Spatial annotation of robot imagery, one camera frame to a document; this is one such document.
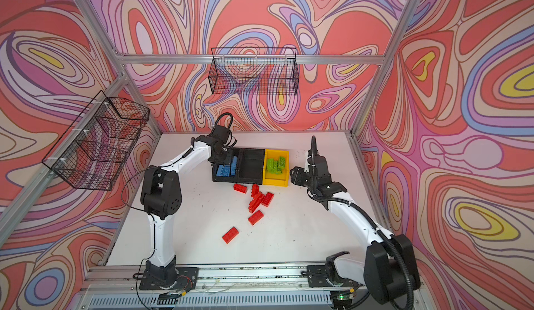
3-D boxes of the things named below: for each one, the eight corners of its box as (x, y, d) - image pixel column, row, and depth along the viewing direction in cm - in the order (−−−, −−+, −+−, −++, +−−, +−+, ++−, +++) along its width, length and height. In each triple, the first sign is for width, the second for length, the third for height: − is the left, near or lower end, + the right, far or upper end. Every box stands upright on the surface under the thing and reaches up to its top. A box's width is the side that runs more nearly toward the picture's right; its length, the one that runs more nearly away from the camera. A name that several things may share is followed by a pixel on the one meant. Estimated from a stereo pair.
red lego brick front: (222, 238, 85) (221, 237, 83) (234, 227, 88) (234, 225, 86) (227, 244, 83) (226, 243, 81) (239, 233, 86) (239, 231, 84)
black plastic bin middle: (236, 185, 99) (234, 177, 93) (240, 152, 112) (238, 143, 107) (264, 185, 99) (263, 177, 93) (264, 152, 112) (264, 143, 107)
